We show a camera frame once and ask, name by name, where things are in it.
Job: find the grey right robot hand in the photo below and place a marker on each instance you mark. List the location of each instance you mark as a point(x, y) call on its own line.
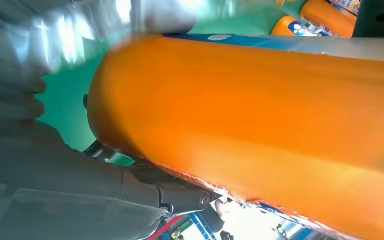
point(46, 185)

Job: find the person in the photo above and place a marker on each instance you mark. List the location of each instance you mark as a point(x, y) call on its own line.
point(212, 220)

